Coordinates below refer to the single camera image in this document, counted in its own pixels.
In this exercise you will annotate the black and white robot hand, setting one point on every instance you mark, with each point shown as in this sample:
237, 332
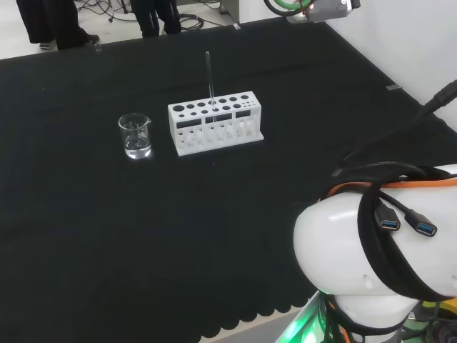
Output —
328, 10

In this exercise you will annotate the clear glass rod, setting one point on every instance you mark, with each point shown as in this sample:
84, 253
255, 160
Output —
210, 82

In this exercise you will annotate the white test tube rack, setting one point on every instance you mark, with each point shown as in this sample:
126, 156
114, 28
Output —
214, 123

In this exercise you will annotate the clear cloth clip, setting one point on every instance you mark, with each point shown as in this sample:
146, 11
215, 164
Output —
236, 25
97, 48
393, 87

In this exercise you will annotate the person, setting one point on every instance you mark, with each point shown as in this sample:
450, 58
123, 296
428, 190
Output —
150, 18
68, 25

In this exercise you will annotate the clear glass beaker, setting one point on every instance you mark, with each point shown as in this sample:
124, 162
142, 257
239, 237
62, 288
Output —
135, 137

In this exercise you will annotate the black bench cloth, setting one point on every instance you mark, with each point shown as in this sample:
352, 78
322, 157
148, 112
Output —
107, 221

